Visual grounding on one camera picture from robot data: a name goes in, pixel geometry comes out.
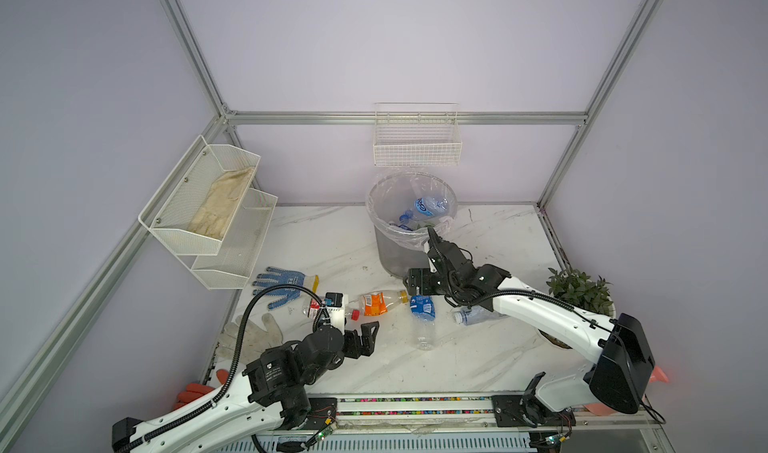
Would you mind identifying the grey mesh waste bin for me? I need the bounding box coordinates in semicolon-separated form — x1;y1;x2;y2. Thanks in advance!
365;170;458;280

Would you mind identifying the yellow cap orange bottle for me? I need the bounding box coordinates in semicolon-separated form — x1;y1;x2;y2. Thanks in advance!
359;290;409;317

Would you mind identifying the white cap blue label bottle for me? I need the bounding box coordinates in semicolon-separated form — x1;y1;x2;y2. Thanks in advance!
409;295;436;350

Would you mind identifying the blue dotted work glove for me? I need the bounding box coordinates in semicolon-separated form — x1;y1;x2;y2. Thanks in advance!
252;266;320;311

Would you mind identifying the white wire wall basket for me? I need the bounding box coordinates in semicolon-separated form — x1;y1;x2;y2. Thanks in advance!
373;102;463;167

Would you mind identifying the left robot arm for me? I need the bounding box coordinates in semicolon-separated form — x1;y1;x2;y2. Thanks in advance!
112;285;379;452

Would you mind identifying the aluminium rail with beads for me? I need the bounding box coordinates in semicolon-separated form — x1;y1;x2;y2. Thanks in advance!
309;392;660;433

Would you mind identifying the beige cloth in shelf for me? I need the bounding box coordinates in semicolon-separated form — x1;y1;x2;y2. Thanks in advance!
188;167;256;240

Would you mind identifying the white knit glove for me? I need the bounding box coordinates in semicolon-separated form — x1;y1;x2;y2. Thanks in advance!
216;313;284;364

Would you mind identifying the red cap clear bottle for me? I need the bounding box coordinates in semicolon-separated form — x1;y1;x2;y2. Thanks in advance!
302;299;361;323

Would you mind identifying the white mesh wall shelf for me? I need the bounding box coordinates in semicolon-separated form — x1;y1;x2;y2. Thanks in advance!
138;136;277;290

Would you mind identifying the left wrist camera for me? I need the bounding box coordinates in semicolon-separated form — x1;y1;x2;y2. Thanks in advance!
325;292;346;332

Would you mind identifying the horizontal aluminium frame bar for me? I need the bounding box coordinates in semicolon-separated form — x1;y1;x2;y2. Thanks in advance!
227;111;588;125

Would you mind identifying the colourful label clear bottle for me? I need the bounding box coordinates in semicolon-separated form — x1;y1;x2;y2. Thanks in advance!
399;196;450;224

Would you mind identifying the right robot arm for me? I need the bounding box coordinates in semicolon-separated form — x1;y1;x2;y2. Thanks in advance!
423;227;656;427

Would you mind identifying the crushed bottle blue red label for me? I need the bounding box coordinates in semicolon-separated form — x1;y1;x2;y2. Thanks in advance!
389;221;413;232

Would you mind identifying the orange rubber glove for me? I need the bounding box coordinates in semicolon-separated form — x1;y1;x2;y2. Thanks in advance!
172;369;229;410

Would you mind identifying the aluminium frame post right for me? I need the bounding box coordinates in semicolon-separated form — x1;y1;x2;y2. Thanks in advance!
537;0;664;209

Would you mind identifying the potted green plant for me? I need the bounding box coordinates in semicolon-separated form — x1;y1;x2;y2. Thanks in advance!
546;268;616;318

